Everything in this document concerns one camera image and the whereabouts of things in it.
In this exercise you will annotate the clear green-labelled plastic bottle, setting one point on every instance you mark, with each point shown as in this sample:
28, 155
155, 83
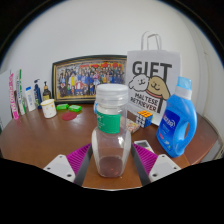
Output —
111, 140

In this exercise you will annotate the blue detergent bottle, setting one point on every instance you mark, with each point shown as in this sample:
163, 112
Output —
175, 123

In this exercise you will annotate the white yellow-rimmed cup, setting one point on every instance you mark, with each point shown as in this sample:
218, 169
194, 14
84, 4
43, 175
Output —
49, 109

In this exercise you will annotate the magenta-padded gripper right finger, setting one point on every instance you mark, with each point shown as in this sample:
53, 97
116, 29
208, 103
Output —
164, 165

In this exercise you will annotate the white printed paper bag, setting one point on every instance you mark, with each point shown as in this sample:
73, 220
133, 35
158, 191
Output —
151, 83

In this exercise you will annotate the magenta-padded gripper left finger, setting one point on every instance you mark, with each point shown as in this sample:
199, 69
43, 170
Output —
60, 166

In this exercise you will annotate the white blue-capped lotion bottle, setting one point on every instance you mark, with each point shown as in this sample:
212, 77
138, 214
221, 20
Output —
30, 100

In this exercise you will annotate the dark blue pump bottle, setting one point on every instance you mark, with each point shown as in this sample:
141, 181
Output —
38, 96

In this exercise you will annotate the pale snack packet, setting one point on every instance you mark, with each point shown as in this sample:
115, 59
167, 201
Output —
134, 126

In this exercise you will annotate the long pink box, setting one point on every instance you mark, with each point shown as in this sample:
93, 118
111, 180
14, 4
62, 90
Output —
13, 98

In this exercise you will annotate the amber pump bottle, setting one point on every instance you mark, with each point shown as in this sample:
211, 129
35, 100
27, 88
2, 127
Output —
46, 94

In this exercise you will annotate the framed group photo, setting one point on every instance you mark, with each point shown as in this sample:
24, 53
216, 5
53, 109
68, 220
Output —
83, 80

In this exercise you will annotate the long green-white box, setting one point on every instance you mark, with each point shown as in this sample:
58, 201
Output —
20, 95

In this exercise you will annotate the colourful puzzle cube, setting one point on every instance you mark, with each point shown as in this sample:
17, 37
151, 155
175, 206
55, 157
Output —
144, 119

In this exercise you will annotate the white remote control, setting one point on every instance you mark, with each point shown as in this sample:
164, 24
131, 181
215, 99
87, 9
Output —
144, 146

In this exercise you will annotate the flat round red coaster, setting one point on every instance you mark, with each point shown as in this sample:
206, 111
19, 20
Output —
69, 116

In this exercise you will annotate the small green pack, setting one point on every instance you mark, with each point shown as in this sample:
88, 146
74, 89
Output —
75, 108
62, 107

